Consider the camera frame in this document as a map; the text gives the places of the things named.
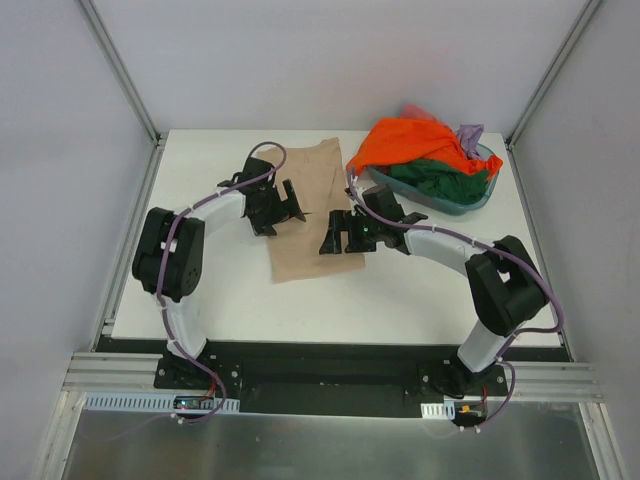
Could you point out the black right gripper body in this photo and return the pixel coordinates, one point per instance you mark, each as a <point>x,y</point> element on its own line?
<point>347,232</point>

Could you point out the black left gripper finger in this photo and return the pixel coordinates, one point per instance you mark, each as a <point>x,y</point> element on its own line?
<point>262,227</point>
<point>291,203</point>

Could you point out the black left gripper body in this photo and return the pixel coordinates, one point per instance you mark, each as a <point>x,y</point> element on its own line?
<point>279,206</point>

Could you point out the beige t shirt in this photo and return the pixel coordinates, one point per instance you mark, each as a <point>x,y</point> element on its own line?
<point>319,182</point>

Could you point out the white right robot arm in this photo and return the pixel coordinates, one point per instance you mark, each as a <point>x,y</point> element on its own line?
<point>501,277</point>

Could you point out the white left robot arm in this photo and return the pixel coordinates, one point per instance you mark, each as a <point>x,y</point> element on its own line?
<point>169,257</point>

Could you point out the teal plastic laundry basket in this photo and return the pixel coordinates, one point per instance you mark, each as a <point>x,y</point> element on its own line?
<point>380,175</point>

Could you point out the green t shirt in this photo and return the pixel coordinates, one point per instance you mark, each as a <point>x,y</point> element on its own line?
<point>439,180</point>

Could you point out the orange t shirt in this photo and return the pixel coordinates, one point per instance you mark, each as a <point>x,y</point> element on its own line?
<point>396,141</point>

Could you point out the lilac t shirt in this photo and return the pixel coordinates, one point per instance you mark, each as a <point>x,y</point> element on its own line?
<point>468,136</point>

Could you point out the left aluminium frame post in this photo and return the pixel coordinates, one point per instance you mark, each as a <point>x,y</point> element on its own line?
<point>114,60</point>

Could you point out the aluminium frame post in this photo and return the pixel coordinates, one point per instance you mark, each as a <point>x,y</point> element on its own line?
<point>114,60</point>
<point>565,50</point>

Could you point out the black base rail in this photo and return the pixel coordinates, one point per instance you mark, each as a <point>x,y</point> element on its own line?
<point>388,381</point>

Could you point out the right white cable duct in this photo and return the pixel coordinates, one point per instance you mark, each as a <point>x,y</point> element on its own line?
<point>450,410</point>

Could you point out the white cable duct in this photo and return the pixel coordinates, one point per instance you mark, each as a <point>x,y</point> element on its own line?
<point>450,410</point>
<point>158,403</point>

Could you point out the left white cable duct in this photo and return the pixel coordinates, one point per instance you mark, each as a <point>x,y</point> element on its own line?
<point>158,403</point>

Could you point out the right aluminium frame post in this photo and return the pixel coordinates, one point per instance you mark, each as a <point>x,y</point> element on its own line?
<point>565,50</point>

